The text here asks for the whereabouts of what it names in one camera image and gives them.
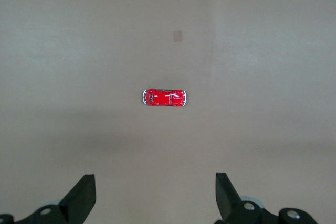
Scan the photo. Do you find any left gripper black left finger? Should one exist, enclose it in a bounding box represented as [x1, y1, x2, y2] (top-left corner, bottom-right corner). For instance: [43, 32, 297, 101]
[28, 174, 97, 224]

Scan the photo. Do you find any red beetle toy car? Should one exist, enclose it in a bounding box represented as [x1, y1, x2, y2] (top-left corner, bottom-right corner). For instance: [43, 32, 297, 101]
[142, 88, 188, 108]

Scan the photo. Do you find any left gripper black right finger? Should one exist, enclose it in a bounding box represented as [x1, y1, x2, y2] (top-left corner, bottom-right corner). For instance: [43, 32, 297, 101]
[215, 172, 266, 224]

